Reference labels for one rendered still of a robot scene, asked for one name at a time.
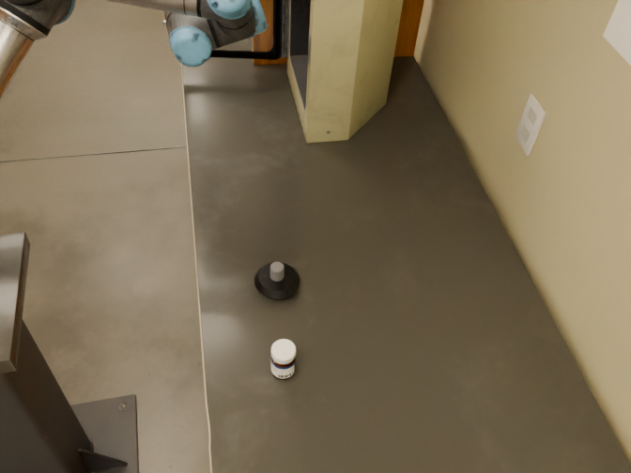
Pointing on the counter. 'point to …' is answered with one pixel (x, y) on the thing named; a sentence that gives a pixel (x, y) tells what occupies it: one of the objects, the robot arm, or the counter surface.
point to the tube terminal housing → (346, 66)
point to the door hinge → (285, 29)
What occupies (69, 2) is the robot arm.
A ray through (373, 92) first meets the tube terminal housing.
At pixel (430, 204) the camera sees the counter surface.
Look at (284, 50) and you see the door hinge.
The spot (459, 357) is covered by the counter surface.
